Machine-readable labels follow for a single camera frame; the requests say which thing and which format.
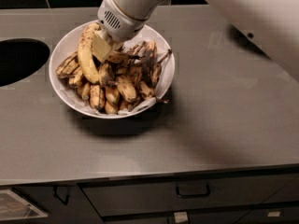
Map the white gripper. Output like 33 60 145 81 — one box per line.
93 0 145 63

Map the dark spotted curved banana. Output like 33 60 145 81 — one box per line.
107 51 129 63

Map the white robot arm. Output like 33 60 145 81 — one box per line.
97 0 299 79

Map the long yellow banana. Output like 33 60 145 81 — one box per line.
78 22 99 84

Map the spotted banana at left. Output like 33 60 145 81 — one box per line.
55 51 79 78

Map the white bowl with bananas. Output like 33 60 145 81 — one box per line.
49 21 175 119

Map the spotted banana in centre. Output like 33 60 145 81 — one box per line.
117 75 137 103

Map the small banana bottom left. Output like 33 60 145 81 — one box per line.
90 85 106 110

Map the small banana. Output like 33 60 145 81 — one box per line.
90 85 106 110
105 86 120 105

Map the small banana bottom centre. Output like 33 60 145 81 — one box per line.
105 86 120 105

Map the blackened banana at right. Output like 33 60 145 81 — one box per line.
137 40 160 100

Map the thin dark banana far right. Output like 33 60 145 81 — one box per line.
150 49 172 87

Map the white paper liner in bowl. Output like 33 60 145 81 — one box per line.
118 97 156 116

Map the round black sink hole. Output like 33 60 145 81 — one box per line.
0 38 50 87

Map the grey drawer front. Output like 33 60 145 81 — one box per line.
81 174 297 217

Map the open drawer tray left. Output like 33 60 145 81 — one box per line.
0 189 49 221

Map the black drawer handle left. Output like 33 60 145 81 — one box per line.
52 186 70 205

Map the black drawer handle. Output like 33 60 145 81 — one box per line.
176 184 211 199
52 186 70 205

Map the black drawer handle centre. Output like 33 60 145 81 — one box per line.
176 184 211 199

